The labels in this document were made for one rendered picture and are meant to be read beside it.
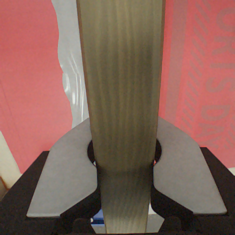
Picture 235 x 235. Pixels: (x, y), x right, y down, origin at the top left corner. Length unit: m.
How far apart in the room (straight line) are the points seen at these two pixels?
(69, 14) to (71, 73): 0.08
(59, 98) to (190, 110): 0.21
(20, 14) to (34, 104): 0.13
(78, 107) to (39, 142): 0.11
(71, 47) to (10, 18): 0.09
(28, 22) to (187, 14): 0.21
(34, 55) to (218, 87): 0.27
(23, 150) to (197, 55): 0.34
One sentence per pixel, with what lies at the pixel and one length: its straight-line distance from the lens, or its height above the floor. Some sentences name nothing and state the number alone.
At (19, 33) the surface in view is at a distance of 0.28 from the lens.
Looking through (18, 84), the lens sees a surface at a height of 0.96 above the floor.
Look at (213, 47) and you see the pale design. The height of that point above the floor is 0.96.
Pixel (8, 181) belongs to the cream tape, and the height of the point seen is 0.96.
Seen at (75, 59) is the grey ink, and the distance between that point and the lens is 0.25.
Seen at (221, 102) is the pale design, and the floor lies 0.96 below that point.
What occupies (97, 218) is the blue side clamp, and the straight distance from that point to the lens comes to 0.41.
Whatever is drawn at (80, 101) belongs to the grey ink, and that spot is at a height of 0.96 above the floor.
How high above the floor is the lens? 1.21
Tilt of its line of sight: 61 degrees down
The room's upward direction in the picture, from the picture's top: 179 degrees counter-clockwise
